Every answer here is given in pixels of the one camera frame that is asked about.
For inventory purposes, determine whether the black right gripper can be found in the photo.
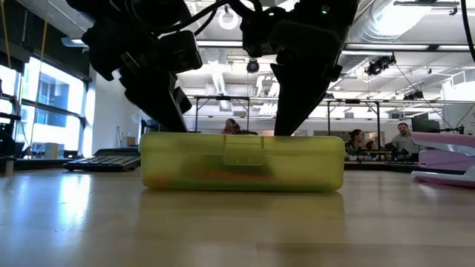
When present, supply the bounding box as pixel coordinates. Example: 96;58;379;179
239;0;360;137

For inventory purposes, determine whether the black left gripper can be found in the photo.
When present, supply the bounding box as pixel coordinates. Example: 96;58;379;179
65;0;194;134

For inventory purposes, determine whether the yellow-green translucent pencil case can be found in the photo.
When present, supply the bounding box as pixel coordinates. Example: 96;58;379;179
139;132;346;193

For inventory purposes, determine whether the black computer monitor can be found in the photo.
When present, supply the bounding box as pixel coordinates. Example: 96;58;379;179
410;112;441;134
142;118;165;134

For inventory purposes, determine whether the black calculator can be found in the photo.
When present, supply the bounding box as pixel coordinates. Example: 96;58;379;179
62;147;142;172

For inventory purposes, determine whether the long ceiling light bar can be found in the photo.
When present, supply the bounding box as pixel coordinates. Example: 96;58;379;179
61;36;475;52

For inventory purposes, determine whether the large window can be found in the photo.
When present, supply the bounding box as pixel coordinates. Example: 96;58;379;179
0;55;92;160

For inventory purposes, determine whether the pink stapler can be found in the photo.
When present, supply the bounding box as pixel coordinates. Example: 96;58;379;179
410;132;475;188

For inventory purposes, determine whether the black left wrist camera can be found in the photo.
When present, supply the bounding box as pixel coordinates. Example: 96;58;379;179
158;30;203;74

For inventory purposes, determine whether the black background rig frame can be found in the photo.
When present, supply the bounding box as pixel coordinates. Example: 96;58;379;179
192;95;381;135

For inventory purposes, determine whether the black ceiling camera rig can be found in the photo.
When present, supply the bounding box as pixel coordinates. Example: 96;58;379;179
363;53;397;77

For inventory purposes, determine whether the white ceiling ring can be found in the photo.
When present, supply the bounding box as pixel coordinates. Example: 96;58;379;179
217;7;239;30

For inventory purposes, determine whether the black left camera cable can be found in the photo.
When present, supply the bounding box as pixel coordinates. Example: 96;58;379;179
125;0;233;35

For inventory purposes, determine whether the black camera cable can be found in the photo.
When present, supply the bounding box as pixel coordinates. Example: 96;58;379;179
459;0;475;63
125;0;233;35

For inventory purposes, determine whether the silver ventilation duct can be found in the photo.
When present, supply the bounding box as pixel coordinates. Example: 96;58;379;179
347;0;465;44

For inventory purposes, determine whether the yellow cable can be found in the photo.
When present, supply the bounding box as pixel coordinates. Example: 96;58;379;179
29;16;51;149
0;0;10;60

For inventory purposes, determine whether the black right camera cable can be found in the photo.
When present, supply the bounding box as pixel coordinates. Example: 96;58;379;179
459;0;475;63

